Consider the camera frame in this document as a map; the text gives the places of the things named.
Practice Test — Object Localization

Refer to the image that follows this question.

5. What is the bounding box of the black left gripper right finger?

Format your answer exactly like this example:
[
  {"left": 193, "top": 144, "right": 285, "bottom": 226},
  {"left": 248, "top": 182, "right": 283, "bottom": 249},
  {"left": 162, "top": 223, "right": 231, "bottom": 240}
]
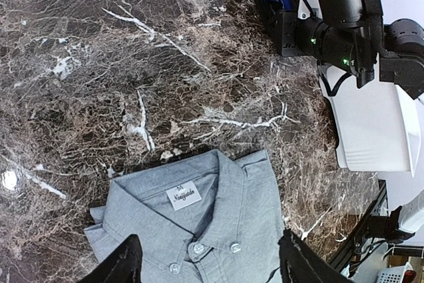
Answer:
[{"left": 278, "top": 229, "right": 352, "bottom": 283}]

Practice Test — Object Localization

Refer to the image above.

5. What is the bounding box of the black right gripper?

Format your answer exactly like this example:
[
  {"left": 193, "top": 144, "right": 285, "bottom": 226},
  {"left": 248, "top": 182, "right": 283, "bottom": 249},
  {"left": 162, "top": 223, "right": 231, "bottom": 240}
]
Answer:
[{"left": 274, "top": 11, "right": 376, "bottom": 88}]

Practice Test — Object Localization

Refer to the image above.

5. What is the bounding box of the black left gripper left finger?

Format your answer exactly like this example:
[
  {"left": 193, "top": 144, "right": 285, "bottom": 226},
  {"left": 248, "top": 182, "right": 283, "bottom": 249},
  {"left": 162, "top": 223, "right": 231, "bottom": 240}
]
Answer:
[{"left": 78, "top": 234, "right": 143, "bottom": 283}]

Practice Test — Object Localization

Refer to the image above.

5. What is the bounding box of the white plastic bin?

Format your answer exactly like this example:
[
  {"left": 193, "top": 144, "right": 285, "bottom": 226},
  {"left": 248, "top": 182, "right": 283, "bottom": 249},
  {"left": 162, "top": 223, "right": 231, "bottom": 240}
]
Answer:
[{"left": 319, "top": 66, "right": 422, "bottom": 174}]

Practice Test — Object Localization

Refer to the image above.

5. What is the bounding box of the grey long sleeve shirt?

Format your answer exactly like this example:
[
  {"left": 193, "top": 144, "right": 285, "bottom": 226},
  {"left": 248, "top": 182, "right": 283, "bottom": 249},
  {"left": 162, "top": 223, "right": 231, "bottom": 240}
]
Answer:
[{"left": 84, "top": 150, "right": 284, "bottom": 282}]

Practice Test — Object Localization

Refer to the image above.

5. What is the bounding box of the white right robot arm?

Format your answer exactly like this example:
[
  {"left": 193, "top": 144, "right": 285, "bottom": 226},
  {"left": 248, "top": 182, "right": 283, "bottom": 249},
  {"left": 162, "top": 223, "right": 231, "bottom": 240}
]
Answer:
[{"left": 269, "top": 11, "right": 423, "bottom": 177}]

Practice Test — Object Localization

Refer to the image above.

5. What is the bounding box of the black front rail base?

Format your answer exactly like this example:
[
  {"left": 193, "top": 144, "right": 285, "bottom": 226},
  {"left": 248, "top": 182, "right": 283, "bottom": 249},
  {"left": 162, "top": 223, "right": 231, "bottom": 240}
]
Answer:
[{"left": 328, "top": 180, "right": 390, "bottom": 272}]

